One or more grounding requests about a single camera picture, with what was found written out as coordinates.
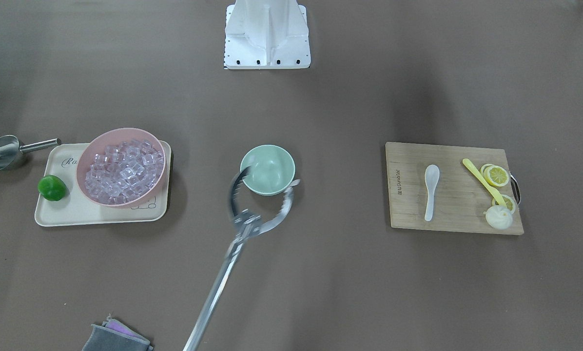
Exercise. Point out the pile of clear ice cubes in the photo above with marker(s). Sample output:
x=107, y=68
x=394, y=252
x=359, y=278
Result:
x=123, y=173

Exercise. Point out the wooden cutting board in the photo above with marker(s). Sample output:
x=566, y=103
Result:
x=460, y=200

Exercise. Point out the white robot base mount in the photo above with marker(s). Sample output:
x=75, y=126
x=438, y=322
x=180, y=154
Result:
x=266, y=34

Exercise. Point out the metal reacher grabber tool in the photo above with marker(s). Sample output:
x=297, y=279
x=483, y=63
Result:
x=247, y=225

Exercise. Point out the metal ice scoop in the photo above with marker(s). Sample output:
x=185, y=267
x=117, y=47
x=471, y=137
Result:
x=13, y=152

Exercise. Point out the grey and purple cloths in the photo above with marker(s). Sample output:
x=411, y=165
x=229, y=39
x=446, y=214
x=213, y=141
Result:
x=113, y=335

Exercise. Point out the mint green bowl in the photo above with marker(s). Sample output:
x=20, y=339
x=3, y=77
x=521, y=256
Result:
x=271, y=169

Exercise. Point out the green bell pepper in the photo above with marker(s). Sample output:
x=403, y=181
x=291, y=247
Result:
x=52, y=188

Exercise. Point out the beige plastic tray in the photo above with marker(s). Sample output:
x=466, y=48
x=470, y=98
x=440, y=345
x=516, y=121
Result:
x=77, y=209

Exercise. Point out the lemon slice upper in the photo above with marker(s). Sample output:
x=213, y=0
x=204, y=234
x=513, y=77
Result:
x=494, y=175

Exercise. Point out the pink bowl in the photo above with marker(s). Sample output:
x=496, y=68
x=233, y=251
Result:
x=115, y=137

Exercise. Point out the lemon slice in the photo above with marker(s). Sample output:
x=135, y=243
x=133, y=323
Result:
x=508, y=201
x=494, y=175

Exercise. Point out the white ceramic spoon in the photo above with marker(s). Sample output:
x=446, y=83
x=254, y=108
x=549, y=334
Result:
x=431, y=177

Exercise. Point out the lemon slice lower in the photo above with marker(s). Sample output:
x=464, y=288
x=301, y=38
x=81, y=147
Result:
x=508, y=201

